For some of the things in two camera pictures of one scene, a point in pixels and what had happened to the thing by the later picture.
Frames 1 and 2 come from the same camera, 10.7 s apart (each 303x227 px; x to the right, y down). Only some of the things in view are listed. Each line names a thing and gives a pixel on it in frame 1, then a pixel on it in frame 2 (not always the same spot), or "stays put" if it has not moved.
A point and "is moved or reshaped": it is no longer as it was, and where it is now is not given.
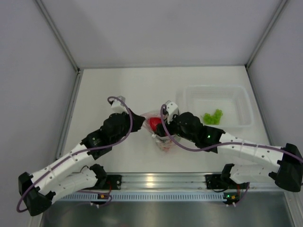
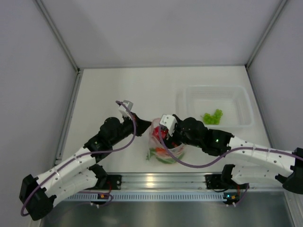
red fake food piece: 153,122 is moved or reshaped
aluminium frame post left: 79,71 stays put
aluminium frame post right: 281,5 stays put
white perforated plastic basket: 219,106 stays put
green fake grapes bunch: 214,119 stays put
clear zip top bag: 149,121 is moved or reshaped
